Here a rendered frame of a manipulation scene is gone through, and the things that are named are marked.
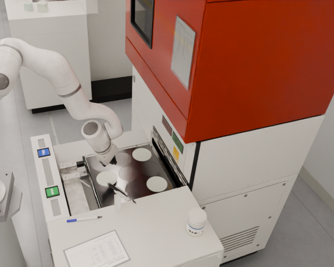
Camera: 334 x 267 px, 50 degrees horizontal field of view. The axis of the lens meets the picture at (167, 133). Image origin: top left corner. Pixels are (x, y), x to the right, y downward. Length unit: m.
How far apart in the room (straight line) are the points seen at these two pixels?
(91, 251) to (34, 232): 1.33
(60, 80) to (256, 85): 0.74
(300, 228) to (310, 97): 1.46
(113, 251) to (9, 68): 0.74
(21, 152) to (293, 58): 2.46
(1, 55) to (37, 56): 0.11
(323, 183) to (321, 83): 1.60
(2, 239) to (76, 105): 0.88
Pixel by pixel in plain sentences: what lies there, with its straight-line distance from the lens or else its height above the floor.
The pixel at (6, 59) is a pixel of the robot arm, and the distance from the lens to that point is 1.25.
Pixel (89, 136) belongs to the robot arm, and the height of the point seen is 1.25.
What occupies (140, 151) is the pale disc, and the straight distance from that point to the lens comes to 1.87.
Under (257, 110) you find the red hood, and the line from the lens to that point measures 1.53.
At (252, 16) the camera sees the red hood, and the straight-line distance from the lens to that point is 1.26.
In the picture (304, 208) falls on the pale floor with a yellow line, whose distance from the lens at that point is 3.09.
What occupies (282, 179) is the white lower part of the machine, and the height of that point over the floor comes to 0.80.
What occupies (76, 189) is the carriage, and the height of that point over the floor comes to 0.88.
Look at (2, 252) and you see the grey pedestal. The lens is 2.04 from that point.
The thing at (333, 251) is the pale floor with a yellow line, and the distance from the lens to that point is 2.93.
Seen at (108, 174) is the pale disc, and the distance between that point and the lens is 1.75.
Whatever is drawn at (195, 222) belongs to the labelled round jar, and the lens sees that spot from 1.40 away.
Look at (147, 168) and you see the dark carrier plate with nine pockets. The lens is 1.78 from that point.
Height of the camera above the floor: 2.17
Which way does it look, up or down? 39 degrees down
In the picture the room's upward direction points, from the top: 6 degrees clockwise
